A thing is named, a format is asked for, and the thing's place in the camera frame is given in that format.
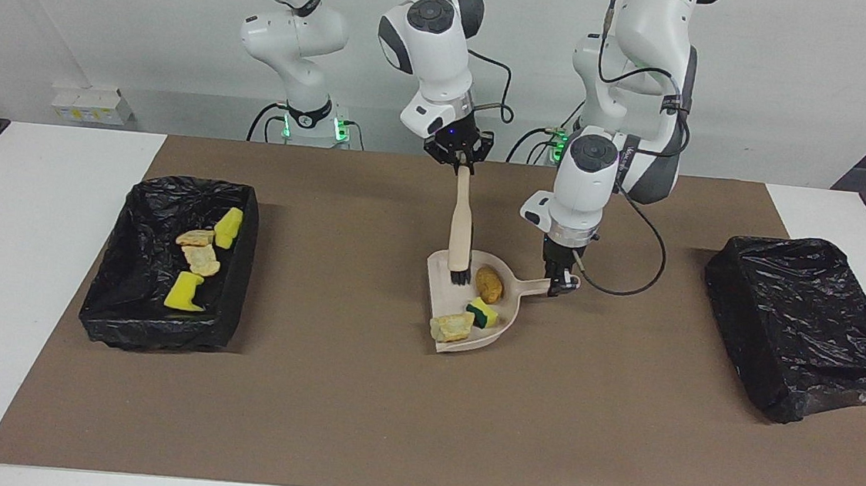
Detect rectangular yellow green sponge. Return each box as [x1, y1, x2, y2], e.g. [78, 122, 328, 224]
[163, 270, 209, 313]

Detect pale sponge scrap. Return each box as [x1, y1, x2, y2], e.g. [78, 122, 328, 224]
[175, 227, 216, 249]

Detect beige plastic dustpan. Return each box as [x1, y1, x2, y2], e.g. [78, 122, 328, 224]
[420, 246, 556, 362]

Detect black left base cable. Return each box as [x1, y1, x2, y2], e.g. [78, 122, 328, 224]
[506, 123, 566, 167]

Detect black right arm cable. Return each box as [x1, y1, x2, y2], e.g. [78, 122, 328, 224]
[239, 0, 524, 126]

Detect brown bread roll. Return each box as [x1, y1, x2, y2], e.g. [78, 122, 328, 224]
[473, 266, 506, 305]

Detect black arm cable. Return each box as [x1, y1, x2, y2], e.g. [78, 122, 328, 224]
[580, 0, 702, 302]
[239, 0, 524, 126]

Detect pale yellow rock-like chunk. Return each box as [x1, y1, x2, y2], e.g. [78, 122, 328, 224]
[428, 310, 476, 346]

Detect black right base cable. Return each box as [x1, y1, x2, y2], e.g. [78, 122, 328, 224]
[247, 99, 292, 145]

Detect striped yellow orange sponge scrap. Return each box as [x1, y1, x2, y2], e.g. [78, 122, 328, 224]
[180, 243, 223, 279]

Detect brown paper mat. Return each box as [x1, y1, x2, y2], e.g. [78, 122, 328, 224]
[0, 122, 866, 486]

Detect black bag lined bin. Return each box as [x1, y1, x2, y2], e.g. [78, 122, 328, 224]
[692, 230, 866, 431]
[76, 168, 264, 360]

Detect white wall socket box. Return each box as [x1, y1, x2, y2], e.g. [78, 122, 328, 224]
[49, 84, 136, 127]

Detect beige brush black bristles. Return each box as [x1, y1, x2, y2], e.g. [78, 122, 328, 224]
[445, 163, 482, 288]

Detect yellow sponge wedge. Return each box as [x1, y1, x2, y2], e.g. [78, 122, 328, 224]
[213, 205, 245, 251]

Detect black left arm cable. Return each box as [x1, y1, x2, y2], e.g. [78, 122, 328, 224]
[580, 0, 702, 302]

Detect black base cable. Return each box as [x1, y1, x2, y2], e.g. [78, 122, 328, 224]
[506, 123, 566, 167]
[247, 99, 292, 145]

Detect small yellow green-backed sponge chunk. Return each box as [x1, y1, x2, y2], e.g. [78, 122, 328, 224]
[464, 296, 502, 331]

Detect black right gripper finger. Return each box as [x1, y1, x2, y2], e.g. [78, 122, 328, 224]
[421, 140, 457, 169]
[464, 132, 495, 173]

